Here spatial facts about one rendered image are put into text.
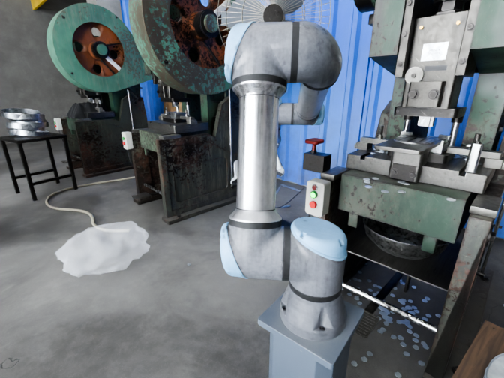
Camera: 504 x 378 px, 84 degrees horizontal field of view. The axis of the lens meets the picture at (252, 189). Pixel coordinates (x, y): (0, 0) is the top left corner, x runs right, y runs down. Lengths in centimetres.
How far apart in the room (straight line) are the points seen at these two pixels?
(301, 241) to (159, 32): 153
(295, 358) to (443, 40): 102
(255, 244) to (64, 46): 309
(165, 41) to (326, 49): 136
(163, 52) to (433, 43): 133
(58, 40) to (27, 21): 367
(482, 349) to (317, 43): 81
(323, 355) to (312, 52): 59
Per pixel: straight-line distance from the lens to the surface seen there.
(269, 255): 58
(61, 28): 346
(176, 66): 188
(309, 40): 61
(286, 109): 98
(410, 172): 110
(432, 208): 105
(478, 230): 99
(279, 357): 76
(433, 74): 116
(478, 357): 94
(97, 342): 141
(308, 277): 60
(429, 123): 123
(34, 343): 153
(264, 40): 61
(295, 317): 67
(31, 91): 697
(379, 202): 109
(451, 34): 117
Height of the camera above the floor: 95
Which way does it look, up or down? 20 degrees down
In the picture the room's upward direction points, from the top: straight up
